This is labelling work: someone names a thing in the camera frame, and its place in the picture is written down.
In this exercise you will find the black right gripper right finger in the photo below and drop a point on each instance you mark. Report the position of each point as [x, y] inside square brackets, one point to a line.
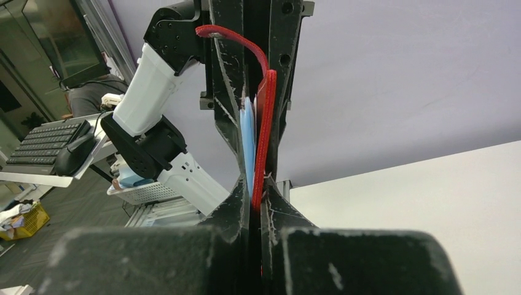
[300, 258]

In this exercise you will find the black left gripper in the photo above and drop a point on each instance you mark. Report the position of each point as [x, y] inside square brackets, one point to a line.
[275, 27]

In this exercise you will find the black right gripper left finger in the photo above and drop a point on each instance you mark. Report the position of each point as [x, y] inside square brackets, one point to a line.
[207, 258]

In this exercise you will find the red leather card holder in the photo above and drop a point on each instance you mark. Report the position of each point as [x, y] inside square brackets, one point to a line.
[255, 117]

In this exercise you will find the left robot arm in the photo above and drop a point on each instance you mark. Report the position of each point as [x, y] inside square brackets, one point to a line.
[248, 49]

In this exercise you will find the white perforated basket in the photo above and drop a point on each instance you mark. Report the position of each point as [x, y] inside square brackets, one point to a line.
[146, 193]

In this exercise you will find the black computer mouse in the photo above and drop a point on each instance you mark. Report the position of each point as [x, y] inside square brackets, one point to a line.
[73, 155]

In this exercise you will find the seated person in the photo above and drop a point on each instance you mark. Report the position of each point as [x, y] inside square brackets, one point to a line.
[86, 99]

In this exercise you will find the computer monitor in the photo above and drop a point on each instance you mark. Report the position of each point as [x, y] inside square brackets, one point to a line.
[67, 40]

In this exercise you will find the black keyboard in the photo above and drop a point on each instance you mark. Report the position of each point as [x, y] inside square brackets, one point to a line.
[42, 144]

